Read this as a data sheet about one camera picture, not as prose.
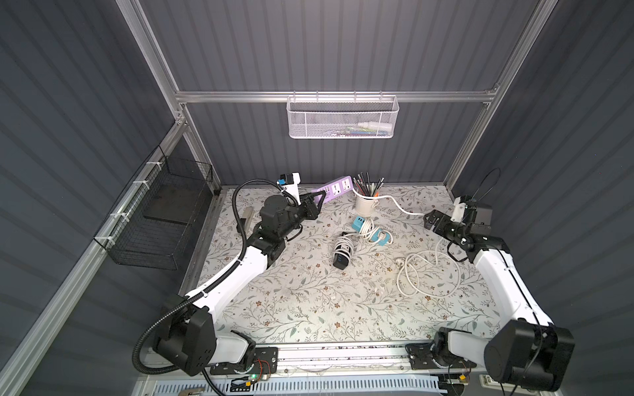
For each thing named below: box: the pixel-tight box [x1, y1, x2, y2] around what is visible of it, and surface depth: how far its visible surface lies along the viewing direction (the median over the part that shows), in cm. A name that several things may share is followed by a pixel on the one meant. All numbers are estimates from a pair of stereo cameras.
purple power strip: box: [312, 174, 354, 204], surface depth 79 cm
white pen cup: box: [354, 194, 380, 217], surface depth 106 cm
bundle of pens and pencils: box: [352, 171, 385, 198], surface depth 107 cm
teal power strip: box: [351, 215, 391, 246], surface depth 100 cm
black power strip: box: [332, 231, 351, 271], surface depth 92 cm
